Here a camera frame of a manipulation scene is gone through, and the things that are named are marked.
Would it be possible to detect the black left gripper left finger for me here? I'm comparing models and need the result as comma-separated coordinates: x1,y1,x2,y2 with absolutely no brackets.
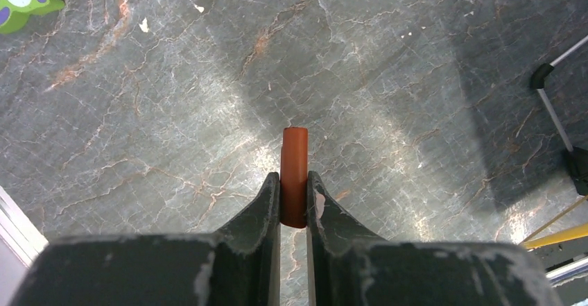
11,172,280,305

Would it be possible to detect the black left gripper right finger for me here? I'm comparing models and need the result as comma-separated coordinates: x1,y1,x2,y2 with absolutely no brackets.
306,171,562,305

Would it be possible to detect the red marker cap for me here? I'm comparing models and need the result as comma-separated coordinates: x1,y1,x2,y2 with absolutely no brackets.
279,127,308,229

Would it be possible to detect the yellow framed whiteboard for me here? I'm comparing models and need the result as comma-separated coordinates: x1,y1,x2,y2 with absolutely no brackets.
519,195,587,250

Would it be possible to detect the black tripod camera stand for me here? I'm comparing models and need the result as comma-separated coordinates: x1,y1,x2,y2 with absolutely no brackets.
529,35,588,197

